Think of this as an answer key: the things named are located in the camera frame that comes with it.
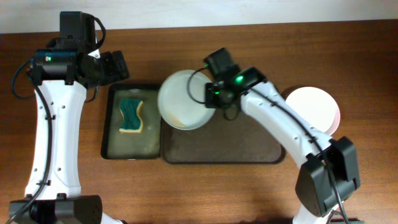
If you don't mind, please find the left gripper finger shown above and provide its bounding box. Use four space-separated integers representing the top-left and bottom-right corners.
110 50 127 72
102 70 130 85

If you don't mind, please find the white plate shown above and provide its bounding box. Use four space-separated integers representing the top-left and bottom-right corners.
157 70 215 130
285 86 341 135

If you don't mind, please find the green yellow sponge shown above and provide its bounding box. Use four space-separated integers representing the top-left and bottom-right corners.
119 98 144 133

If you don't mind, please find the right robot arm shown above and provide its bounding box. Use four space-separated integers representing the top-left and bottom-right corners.
203 48 360 223

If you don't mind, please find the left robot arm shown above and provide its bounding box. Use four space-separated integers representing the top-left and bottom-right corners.
8 11 129 223

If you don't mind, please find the brown serving tray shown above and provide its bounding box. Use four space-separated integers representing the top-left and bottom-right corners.
160 110 285 164

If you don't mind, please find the black water tray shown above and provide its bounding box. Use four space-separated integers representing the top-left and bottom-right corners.
101 83 162 160

